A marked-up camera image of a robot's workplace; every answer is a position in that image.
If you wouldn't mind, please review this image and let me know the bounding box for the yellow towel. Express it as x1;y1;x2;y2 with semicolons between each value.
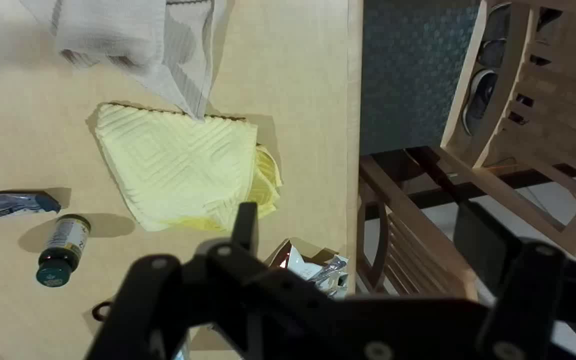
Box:
92;101;281;232

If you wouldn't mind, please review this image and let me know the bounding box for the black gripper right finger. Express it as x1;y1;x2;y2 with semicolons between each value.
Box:
476;244;565;360

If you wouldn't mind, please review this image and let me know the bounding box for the black rubber ring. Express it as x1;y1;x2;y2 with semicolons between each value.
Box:
89;300;113;321

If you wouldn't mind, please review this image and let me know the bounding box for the silver foil snack bag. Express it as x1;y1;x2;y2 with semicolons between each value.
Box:
266;237;348;300

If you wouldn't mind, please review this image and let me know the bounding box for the white towel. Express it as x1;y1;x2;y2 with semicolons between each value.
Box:
0;0;229;117

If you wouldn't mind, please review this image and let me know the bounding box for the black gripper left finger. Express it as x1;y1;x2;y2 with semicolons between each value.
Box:
86;202;258;360

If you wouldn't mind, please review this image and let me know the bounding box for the wooden chair near towel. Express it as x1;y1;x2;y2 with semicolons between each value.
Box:
360;151;576;300

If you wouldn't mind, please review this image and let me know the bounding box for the dark green pill bottle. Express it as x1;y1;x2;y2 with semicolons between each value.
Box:
36;214;92;288

